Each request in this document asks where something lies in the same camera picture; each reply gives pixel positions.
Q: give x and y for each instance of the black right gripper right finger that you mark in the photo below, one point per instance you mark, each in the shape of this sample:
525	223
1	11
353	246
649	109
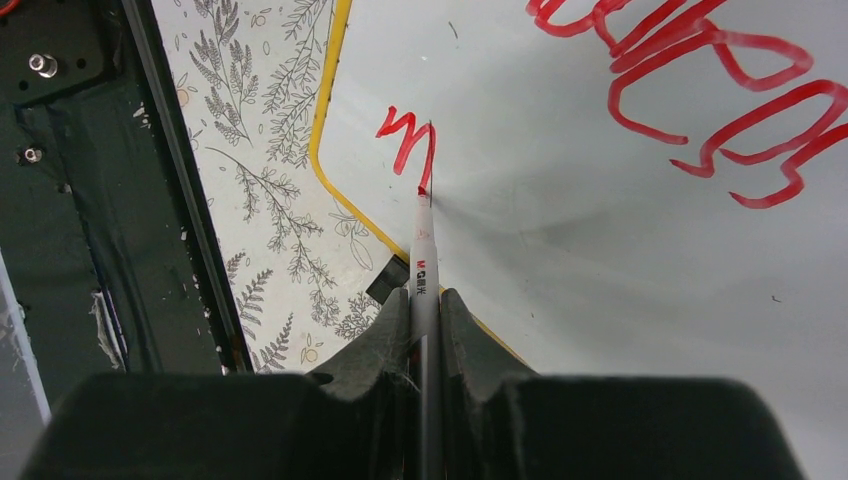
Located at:
503	420

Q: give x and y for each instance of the floral patterned table mat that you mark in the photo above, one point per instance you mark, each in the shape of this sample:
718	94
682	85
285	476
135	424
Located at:
249	81

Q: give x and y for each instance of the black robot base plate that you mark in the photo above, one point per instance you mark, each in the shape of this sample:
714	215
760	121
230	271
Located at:
106	234

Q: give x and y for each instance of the red capped whiteboard marker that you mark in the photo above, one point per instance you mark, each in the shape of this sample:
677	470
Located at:
425	362

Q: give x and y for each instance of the yellow framed whiteboard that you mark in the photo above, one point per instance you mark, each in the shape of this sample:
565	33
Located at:
620	187

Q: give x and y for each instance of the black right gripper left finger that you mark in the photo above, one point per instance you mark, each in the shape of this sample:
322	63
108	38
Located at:
348	418

